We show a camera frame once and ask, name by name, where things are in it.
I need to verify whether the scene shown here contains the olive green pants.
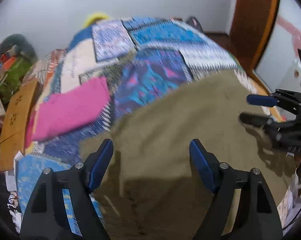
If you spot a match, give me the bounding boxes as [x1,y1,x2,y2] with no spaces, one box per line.
[79,70,295,239]

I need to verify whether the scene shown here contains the pink folded cloth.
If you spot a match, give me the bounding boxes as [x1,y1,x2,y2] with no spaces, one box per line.
[25,76,110,148]

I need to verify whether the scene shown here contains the wooden lap tray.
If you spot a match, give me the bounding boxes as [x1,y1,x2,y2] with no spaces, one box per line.
[0,78,39,171]

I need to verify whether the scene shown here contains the grey backpack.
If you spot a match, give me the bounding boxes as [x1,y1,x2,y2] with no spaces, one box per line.
[186,16,204,33]

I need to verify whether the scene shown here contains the blue patchwork bed cover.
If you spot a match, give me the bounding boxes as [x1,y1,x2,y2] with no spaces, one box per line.
[17,17,240,239]

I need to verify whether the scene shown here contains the yellow pillow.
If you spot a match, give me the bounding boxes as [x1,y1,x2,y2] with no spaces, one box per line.
[83,12,110,28]

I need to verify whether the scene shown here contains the brown wooden door frame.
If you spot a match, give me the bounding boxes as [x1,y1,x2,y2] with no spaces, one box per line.
[228,0,281,71]

